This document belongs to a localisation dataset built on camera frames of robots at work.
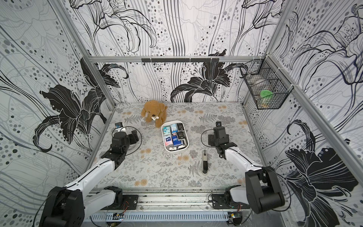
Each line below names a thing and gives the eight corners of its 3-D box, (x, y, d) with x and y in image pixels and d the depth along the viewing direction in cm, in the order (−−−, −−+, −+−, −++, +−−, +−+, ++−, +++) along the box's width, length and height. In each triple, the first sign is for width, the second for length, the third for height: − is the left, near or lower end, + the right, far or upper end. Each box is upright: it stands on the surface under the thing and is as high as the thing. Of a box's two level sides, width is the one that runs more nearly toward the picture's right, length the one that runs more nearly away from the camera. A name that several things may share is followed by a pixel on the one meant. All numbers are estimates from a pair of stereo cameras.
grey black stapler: (202, 174, 84) (203, 172, 80) (202, 153, 93) (202, 150, 89) (207, 174, 84) (208, 172, 80) (206, 153, 93) (207, 150, 89)
